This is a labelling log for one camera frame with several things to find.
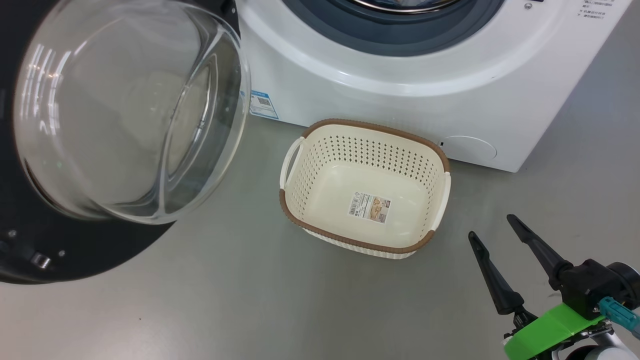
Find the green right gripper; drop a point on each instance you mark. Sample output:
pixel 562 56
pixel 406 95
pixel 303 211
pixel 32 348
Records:
pixel 550 330

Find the black-rimmed glass washer door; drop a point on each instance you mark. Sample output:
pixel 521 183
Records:
pixel 75 240

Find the white front-load washing machine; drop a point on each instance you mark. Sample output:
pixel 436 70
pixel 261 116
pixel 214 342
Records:
pixel 400 95

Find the grey rubber door gasket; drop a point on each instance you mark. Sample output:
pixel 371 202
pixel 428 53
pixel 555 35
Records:
pixel 390 37

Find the round white filter cover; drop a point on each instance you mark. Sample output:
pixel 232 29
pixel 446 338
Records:
pixel 470 148

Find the paper product label sticker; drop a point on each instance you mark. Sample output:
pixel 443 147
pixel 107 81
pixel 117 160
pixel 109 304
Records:
pixel 370 207

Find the white laundry basket brown rim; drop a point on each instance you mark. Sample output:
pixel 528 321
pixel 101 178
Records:
pixel 365 170

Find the blue energy label sticker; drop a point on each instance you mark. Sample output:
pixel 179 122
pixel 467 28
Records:
pixel 263 104

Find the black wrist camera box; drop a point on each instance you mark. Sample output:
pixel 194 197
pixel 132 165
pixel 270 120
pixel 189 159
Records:
pixel 590 287

